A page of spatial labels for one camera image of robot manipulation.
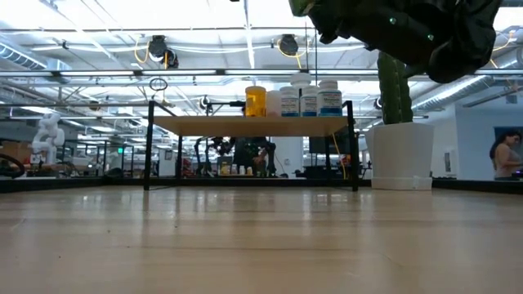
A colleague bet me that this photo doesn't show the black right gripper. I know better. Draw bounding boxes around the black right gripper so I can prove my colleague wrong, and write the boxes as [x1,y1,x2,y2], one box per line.
[288,0,450,66]

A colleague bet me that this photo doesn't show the large white medicine bottle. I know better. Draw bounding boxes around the large white medicine bottle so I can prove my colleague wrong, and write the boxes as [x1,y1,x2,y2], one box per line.
[290,72,312,99]

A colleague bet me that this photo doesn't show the white bottle blue label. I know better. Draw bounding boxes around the white bottle blue label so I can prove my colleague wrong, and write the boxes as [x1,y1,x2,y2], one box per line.
[279,85,301,118]
[317,79,343,118]
[300,85,320,118]

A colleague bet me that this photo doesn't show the orange bottle white cap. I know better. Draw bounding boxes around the orange bottle white cap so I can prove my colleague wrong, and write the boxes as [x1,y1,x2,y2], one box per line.
[244,85,267,118]

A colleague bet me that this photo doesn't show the wooden shelf black legs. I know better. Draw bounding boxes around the wooden shelf black legs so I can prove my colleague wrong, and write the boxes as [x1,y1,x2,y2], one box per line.
[142,100,360,192]

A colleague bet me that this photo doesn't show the green cactus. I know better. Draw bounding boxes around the green cactus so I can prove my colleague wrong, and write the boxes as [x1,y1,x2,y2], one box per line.
[376,51,413,126]

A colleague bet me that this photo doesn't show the white plant pot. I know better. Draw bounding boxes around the white plant pot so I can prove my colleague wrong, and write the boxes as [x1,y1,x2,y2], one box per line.
[364,122,435,192]

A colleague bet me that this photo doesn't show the background black robot arms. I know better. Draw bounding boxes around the background black robot arms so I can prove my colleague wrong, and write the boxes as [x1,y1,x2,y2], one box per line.
[194,136,283,179]

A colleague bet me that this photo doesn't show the person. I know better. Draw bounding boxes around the person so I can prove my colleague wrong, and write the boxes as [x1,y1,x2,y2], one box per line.
[489,129,523,181]

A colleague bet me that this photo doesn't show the white humanoid robot figure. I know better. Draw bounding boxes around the white humanoid robot figure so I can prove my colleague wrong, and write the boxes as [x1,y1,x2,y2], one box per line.
[31,112,66,167]

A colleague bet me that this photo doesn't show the black ceiling cable reel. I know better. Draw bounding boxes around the black ceiling cable reel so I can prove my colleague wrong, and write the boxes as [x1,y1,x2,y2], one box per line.
[147,34,180,69]
[279,33,299,57]

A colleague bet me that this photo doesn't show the yellow cable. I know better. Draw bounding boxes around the yellow cable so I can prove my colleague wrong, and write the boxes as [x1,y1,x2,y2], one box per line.
[331,132,347,180]

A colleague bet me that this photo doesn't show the black metal table frame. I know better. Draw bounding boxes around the black metal table frame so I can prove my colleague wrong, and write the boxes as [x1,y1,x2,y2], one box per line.
[0,176,523,195]

